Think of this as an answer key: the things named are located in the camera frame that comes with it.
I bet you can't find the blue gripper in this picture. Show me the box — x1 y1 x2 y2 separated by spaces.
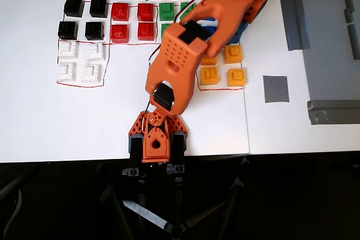
235 12 251 38

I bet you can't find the orange lego block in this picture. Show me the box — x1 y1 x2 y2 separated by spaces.
200 66 220 86
227 68 248 88
224 44 244 65
201 54 219 66

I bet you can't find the grey tape square marker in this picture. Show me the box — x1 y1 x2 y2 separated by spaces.
263 75 290 104

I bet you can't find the red lego block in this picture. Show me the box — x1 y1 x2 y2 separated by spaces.
137 3 155 22
110 24 129 43
111 2 131 22
137 22 155 41

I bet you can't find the black lego block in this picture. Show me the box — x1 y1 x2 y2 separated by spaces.
63 0 85 18
89 0 110 19
57 20 79 40
84 21 105 41

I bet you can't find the white lego block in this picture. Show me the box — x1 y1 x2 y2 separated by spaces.
84 42 106 61
80 63 102 82
57 40 79 58
56 62 77 81

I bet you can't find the grey lego baseplate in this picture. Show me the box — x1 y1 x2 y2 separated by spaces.
289 0 360 103

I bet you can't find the black grey table clamp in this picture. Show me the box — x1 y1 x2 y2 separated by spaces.
121 135 146 178
165 132 188 175

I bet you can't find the black tripod stand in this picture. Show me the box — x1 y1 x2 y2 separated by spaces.
95 155 251 238

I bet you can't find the grey duct tape strip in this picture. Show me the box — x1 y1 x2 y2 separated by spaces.
307 99 360 125
279 0 311 52

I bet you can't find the red white black servo cable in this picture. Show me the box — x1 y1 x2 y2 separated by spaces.
145 0 226 117

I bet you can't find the grey L-shaped lego wall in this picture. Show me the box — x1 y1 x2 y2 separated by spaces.
342 0 360 24

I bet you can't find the grey straight lego wall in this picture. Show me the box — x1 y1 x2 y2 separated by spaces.
347 24 360 60

